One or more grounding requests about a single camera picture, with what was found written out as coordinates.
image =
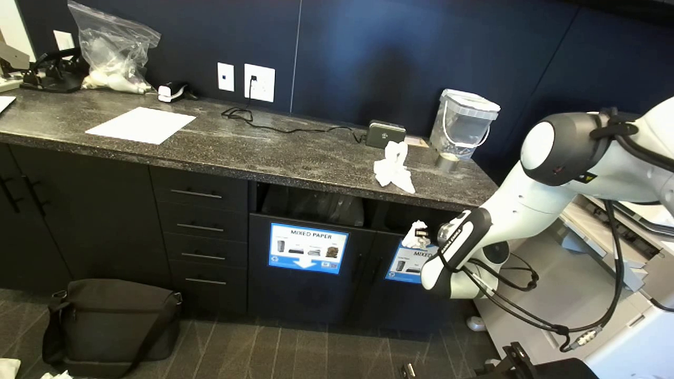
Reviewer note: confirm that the small white card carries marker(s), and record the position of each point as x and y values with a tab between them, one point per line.
64	41

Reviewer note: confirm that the large white wall outlet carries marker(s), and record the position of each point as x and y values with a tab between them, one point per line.
260	84

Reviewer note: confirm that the black pouch on counter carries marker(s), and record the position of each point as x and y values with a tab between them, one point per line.
55	69

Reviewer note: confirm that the black cart frame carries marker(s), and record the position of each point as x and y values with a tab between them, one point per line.
533	364

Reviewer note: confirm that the clear plastic bag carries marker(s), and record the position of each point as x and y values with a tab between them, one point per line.
116	48

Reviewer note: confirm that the small white tissue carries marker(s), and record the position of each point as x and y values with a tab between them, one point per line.
418	233

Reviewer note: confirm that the small white adapter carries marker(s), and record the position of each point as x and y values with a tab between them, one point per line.
167	92

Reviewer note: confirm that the small white wall plate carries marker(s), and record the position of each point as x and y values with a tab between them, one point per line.
226	75

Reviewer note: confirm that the white floor scrap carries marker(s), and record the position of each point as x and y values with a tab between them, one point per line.
9	368

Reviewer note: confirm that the tall twisted white tissue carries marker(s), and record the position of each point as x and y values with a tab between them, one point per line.
393	166

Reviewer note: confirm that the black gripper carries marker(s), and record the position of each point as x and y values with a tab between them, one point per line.
446	230

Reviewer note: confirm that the blue sign with down arrow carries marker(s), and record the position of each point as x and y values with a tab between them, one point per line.
308	249

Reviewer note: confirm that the black shoulder bag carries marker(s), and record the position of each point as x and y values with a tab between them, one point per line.
107	326

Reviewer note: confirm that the dark cabinet with stone counter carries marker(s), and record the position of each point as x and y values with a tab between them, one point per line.
107	224

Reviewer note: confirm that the grey white office printer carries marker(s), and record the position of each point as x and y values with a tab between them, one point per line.
633	349

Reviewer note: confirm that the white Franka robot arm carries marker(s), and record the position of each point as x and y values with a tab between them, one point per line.
533	203

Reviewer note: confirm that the small black box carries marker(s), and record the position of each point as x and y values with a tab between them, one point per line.
384	132

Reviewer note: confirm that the tan paper note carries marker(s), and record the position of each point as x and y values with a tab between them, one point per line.
418	142

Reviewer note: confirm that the white paper sheet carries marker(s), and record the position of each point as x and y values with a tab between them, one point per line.
140	127
5	104

